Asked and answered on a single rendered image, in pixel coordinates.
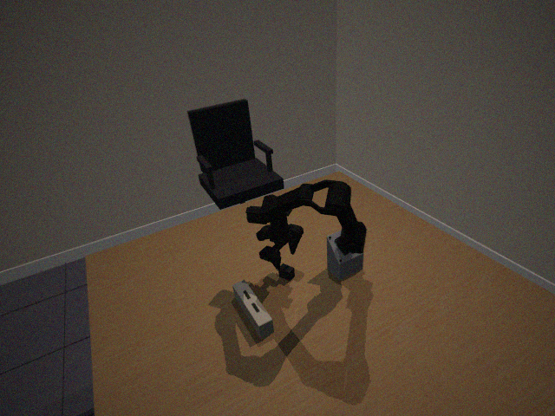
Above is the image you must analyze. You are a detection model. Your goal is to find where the black two-prong plug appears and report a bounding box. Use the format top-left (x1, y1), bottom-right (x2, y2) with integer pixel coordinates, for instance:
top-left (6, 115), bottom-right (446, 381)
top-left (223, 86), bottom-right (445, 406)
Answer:
top-left (277, 263), bottom-right (295, 281)

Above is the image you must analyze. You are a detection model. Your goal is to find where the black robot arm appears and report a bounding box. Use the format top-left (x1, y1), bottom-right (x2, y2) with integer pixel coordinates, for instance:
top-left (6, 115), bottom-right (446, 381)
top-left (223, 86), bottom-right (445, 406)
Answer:
top-left (246, 179), bottom-right (367, 256)

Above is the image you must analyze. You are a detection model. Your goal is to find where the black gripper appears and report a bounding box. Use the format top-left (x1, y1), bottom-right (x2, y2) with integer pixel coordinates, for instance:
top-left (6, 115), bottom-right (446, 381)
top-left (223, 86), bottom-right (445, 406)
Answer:
top-left (259, 224), bottom-right (304, 270)

